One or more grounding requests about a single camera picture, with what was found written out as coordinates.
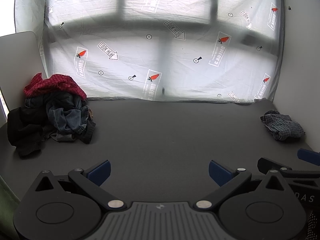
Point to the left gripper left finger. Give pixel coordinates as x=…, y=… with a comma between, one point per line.
x=87, y=182

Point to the dark plaid folded shorts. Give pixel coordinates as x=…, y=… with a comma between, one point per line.
x=281, y=126

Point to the black garment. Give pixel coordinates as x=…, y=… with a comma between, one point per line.
x=27, y=129

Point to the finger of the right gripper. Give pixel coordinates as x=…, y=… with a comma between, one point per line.
x=309, y=156
x=265, y=164

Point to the red checkered cloth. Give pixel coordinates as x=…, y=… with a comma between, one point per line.
x=64, y=83

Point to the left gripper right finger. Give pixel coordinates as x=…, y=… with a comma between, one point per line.
x=231, y=182

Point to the white board panel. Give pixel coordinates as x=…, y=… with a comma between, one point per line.
x=20, y=62

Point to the white printed curtain sheet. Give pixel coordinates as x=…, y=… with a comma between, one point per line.
x=160, y=50

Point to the blue denim jeans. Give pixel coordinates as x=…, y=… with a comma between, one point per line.
x=67, y=116

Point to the grey table mat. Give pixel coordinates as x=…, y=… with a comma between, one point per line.
x=159, y=151

